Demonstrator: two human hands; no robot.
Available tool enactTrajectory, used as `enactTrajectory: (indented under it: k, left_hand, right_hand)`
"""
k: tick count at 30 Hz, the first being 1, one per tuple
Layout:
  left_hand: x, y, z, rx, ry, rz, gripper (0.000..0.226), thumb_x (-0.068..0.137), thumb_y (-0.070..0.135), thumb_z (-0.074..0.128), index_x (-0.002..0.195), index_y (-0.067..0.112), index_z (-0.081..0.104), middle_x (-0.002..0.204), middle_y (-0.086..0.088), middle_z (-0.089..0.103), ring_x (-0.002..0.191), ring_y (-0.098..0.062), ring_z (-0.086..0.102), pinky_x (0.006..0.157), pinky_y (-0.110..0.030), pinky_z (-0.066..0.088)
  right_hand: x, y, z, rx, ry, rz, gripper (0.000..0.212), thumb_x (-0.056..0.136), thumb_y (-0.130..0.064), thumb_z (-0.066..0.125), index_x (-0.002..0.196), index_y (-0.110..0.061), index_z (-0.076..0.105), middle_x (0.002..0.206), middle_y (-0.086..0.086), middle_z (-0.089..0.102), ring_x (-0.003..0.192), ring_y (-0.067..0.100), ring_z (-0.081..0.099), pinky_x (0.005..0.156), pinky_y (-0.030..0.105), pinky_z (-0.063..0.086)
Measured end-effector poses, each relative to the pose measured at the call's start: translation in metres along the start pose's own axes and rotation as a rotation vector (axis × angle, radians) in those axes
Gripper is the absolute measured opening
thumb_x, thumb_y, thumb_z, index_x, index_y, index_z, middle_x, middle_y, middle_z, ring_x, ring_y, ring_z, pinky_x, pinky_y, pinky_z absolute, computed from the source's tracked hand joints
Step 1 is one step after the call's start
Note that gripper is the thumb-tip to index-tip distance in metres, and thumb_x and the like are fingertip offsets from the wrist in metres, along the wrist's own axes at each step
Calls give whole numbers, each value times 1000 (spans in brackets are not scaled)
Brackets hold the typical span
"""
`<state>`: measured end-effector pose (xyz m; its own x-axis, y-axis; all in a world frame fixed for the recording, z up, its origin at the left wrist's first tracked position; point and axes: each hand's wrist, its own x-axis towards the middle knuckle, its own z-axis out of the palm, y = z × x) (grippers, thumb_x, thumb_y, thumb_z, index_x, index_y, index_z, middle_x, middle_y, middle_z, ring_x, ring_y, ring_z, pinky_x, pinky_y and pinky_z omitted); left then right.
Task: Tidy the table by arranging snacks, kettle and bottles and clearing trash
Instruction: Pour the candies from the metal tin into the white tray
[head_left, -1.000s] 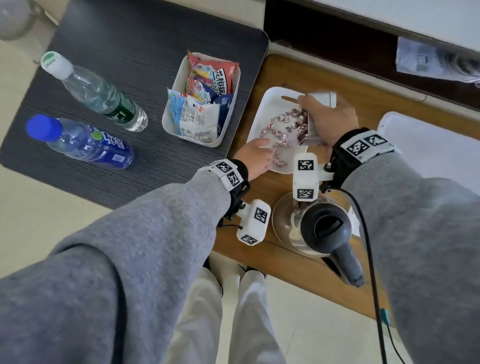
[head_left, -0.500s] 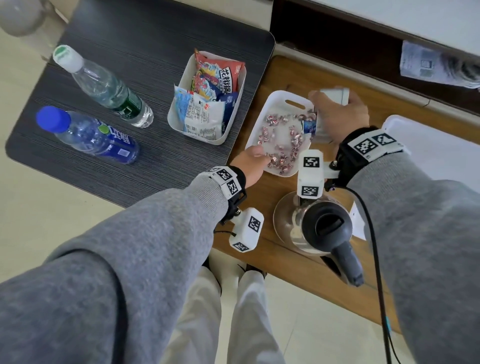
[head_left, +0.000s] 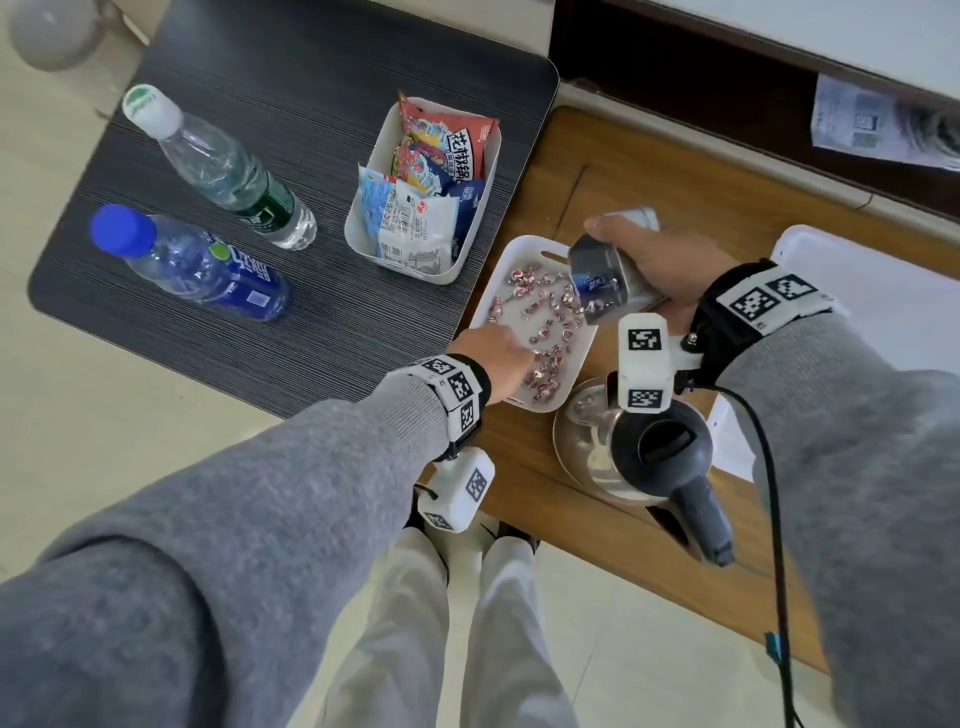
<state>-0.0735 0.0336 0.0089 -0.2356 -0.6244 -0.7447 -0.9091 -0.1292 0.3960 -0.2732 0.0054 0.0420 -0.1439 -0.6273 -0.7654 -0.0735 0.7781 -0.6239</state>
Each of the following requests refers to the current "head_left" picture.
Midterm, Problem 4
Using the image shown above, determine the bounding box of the person's right hand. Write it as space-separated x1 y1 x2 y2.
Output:
585 214 742 333

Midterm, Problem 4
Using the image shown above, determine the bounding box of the person's left hand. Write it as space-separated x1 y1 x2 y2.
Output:
447 327 538 407

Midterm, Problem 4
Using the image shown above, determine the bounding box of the silver candy bag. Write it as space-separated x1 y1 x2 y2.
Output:
567 209 669 326

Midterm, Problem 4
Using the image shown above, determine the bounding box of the person's right forearm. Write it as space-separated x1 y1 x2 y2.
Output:
716 311 960 728

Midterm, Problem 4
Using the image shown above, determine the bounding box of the person's left forearm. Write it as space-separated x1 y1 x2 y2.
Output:
0 371 453 728

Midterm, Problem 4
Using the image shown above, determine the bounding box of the white candy tray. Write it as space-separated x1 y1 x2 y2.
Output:
466 235 601 412

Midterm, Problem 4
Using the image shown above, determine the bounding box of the pile of wrapped candies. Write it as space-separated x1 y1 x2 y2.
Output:
487 262 588 395

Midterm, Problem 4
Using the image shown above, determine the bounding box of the left wrist marker band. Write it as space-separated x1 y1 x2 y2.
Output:
385 354 493 460

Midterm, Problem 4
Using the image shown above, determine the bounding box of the wrist marker band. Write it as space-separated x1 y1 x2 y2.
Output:
685 258 840 393
385 354 493 460

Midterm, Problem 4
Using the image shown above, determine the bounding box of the right white marker cube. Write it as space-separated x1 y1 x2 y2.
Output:
615 312 708 415

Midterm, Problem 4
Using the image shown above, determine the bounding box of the white marker cube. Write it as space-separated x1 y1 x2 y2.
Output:
615 312 708 415
414 447 497 533

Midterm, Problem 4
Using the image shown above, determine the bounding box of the wooden desk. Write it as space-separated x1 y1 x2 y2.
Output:
416 105 960 676

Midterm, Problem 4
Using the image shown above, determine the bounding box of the left white marker cube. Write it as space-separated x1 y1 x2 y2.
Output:
414 447 497 533

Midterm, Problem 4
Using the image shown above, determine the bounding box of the dark blue snack packet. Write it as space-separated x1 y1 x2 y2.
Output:
442 177 486 262

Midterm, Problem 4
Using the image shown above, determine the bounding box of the right wrist marker band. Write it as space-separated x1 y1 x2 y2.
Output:
685 258 840 393

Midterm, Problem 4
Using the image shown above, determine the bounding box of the person's black right shoe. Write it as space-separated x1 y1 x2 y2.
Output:
489 522 543 558

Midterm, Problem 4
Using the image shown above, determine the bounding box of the white snack packet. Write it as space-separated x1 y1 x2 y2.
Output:
375 180 461 276

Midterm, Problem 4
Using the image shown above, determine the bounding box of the dark wooden cabinet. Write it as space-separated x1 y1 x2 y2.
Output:
547 0 960 220

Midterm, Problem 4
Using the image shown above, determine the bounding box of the large red snack packet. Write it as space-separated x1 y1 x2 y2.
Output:
397 91 501 181

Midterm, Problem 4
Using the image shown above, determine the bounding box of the white snack bin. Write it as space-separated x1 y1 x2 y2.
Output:
343 99 502 286

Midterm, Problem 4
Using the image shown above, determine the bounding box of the light blue snack packet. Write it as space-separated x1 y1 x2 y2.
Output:
357 165 399 250

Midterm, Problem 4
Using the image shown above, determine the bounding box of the white paper sheet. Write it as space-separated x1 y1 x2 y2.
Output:
706 394 760 484

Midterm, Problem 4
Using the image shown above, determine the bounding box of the person's right leg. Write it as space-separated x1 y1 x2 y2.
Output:
448 534 580 728

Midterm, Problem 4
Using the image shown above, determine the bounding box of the person's leg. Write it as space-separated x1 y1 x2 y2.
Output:
313 523 453 728
448 534 580 728

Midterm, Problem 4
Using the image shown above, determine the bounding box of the empty white tray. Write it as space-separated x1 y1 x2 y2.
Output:
771 224 960 363

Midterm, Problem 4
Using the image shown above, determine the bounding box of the printed paper leaflet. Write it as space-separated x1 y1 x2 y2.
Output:
810 73 960 171

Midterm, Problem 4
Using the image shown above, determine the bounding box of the person's left leg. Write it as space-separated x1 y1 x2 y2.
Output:
313 523 453 728

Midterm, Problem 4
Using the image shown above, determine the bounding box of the dark striped side table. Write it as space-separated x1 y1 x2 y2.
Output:
27 0 562 421

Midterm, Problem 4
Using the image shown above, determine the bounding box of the blue-capped blue-label drink bottle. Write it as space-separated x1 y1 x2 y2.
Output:
90 204 291 323

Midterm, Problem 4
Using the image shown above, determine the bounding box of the white-capped green-label water bottle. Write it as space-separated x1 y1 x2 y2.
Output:
122 84 318 252

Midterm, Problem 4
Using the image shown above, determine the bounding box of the steel electric kettle black handle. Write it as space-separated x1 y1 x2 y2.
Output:
552 375 737 568

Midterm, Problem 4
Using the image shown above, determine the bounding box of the black cable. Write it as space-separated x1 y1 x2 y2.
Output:
711 384 810 728

